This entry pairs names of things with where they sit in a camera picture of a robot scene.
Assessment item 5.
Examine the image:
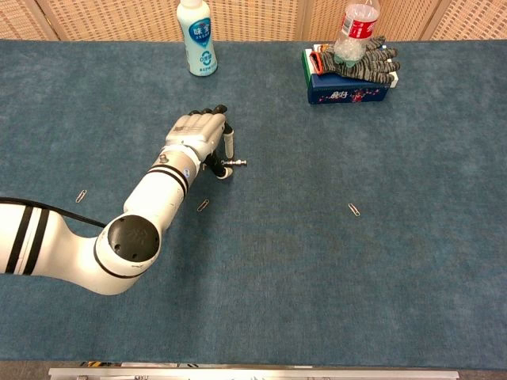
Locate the grey striped knit glove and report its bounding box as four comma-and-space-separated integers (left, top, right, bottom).
308, 36, 401, 85

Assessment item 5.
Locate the woven rattan folding screen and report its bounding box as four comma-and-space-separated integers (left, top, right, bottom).
0, 0, 507, 43

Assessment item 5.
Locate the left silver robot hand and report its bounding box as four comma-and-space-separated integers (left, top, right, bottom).
164, 104, 237, 181

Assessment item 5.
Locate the dark blue carton box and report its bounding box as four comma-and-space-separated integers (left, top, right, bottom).
307, 72, 391, 105

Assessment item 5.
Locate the clear bottle with red label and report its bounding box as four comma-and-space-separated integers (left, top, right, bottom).
333, 0, 381, 67

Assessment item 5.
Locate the white yogurt drink bottle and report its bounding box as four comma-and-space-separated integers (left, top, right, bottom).
175, 0, 219, 78

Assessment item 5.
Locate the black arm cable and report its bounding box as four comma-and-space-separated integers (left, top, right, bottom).
0, 196, 108, 229

